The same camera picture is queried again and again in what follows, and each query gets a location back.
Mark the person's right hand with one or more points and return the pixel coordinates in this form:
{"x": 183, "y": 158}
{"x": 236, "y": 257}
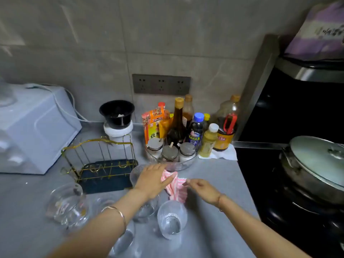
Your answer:
{"x": 205, "y": 190}

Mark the person's left hand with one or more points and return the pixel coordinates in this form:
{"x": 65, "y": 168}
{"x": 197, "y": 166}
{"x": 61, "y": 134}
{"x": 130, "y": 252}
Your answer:
{"x": 153, "y": 180}

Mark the pink striped cloth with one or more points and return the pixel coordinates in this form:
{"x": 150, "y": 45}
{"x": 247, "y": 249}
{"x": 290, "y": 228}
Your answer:
{"x": 176, "y": 189}

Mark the tall ribbed clear glass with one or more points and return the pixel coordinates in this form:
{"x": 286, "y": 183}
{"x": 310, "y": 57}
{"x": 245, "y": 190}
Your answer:
{"x": 172, "y": 220}

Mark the embossed ribbed clear glass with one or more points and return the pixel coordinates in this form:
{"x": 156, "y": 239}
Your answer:
{"x": 123, "y": 241}

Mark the penguin print glass mug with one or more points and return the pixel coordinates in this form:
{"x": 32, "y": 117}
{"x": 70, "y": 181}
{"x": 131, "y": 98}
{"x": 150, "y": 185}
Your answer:
{"x": 67, "y": 206}

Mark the person's right forearm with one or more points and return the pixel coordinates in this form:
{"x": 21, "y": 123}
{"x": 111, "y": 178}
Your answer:
{"x": 255, "y": 233}

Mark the person's left forearm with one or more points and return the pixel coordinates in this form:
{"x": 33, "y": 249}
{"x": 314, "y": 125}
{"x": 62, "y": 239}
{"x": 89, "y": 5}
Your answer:
{"x": 94, "y": 233}

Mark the clear round condiment tray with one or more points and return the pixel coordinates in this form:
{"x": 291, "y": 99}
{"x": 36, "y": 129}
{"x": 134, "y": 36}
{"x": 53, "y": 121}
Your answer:
{"x": 177, "y": 166}

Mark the glass spice jar steel lid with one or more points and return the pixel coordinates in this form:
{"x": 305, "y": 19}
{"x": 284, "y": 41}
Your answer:
{"x": 169, "y": 152}
{"x": 155, "y": 145}
{"x": 187, "y": 149}

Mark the white paper towel sheet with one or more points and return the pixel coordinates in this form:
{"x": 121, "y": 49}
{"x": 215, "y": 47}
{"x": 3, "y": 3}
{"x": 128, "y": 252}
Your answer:
{"x": 228, "y": 154}

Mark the yellow liquid bottle white cap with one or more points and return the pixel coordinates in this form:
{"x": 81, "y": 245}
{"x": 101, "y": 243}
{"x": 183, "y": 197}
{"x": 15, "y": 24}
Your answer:
{"x": 208, "y": 142}

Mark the yellow seasoning pouch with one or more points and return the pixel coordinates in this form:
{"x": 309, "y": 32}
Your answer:
{"x": 164, "y": 126}

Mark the orange seasoning packet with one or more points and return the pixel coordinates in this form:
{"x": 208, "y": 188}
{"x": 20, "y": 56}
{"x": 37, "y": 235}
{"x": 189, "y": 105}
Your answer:
{"x": 153, "y": 123}

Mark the dark brown glass bottle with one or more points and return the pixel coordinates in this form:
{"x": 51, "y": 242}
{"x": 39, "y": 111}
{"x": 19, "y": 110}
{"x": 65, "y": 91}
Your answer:
{"x": 177, "y": 128}

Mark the dark bottle blue cap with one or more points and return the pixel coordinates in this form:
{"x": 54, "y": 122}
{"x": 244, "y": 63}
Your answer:
{"x": 195, "y": 131}

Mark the small bottle yellow cap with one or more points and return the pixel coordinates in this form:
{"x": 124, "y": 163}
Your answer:
{"x": 206, "y": 118}

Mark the clear bottle brown cap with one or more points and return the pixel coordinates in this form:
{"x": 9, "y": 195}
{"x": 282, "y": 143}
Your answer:
{"x": 188, "y": 110}

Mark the black plastic bowl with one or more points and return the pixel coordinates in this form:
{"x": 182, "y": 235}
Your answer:
{"x": 117, "y": 110}

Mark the stainless steel pot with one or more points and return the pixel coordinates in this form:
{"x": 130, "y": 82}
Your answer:
{"x": 303, "y": 182}

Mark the steel pot lid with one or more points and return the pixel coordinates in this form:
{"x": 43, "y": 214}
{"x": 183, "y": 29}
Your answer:
{"x": 314, "y": 155}

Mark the white microwave oven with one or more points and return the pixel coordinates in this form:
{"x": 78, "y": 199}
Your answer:
{"x": 35, "y": 126}

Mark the purple food packet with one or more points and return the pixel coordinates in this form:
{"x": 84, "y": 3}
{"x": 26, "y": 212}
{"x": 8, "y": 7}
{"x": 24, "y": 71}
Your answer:
{"x": 317, "y": 32}

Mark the grey wall socket panel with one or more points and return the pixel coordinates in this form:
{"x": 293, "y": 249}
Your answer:
{"x": 161, "y": 84}

